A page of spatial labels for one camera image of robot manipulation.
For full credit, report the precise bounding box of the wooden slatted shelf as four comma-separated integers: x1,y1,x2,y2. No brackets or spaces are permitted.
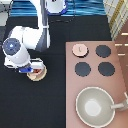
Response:
103,0,128,39

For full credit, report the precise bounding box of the black table mat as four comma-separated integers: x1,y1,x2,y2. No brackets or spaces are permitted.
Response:
0,15,111,128

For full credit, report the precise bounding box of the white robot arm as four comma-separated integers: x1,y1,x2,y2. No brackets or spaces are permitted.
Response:
2,0,50,73

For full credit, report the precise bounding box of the blue white robot base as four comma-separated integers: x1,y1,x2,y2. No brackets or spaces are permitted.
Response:
45,0,67,15

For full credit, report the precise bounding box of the black burner top right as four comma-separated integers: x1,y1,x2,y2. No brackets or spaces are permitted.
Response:
96,45,111,58

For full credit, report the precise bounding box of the large grey frying pan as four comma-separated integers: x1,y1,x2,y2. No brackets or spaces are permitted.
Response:
75,87,128,128

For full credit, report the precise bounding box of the cream round plate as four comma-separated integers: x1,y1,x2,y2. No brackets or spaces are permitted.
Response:
27,67,47,81

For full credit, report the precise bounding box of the pink pot lid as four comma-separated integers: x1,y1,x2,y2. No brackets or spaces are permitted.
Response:
72,44,88,57

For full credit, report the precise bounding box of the black burner lower left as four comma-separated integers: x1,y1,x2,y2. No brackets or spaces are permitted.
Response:
75,62,91,77

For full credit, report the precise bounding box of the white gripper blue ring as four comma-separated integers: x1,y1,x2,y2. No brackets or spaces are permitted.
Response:
4,57,45,73

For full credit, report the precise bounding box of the black burner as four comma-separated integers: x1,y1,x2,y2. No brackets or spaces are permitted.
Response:
75,62,91,77
96,45,111,58
98,62,115,76

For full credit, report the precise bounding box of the black burner lower right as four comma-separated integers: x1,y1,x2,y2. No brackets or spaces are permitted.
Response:
98,62,115,76

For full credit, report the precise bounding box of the pink toy stove board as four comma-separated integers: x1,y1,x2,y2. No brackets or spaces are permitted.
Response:
66,41,128,128

